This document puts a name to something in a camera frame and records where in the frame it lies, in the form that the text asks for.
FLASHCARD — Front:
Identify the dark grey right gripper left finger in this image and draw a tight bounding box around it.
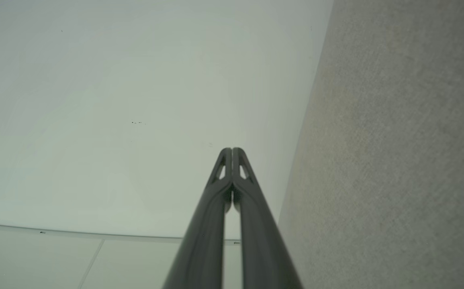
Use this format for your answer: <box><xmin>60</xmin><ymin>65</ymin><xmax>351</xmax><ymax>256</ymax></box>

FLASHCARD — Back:
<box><xmin>163</xmin><ymin>148</ymin><xmax>233</xmax><ymax>289</ymax></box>

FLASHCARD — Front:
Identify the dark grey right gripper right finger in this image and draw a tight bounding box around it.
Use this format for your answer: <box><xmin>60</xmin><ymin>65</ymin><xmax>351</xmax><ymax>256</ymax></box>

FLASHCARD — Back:
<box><xmin>232</xmin><ymin>148</ymin><xmax>303</xmax><ymax>289</ymax></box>

